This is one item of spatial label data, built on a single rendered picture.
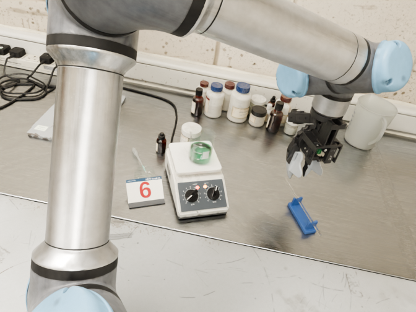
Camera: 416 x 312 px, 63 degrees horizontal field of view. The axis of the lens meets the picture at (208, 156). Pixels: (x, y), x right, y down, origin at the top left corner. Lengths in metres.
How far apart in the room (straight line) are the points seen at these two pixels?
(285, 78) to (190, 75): 0.68
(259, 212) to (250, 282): 0.20
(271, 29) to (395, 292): 0.67
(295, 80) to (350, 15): 0.65
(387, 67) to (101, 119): 0.40
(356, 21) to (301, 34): 0.82
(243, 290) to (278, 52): 0.50
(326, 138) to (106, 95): 0.49
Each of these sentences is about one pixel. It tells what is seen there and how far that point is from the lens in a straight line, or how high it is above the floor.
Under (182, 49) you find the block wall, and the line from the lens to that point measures 1.30.
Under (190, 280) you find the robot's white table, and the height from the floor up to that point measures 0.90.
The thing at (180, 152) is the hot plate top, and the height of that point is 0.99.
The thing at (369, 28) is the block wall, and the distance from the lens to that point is 1.29.
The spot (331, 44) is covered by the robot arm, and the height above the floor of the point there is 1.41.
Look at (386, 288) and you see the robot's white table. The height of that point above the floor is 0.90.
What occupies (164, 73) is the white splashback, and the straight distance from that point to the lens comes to 1.31.
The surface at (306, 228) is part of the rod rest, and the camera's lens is 0.90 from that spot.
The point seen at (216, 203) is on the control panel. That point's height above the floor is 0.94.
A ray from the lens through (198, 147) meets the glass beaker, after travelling 0.82.
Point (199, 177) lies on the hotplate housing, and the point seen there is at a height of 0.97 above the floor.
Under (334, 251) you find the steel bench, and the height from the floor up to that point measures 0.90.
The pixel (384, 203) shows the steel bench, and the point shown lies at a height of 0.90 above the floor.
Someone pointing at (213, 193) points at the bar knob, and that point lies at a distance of 0.84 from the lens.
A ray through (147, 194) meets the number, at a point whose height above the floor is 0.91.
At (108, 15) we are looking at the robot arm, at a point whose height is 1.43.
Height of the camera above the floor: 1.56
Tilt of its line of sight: 40 degrees down
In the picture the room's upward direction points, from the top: 10 degrees clockwise
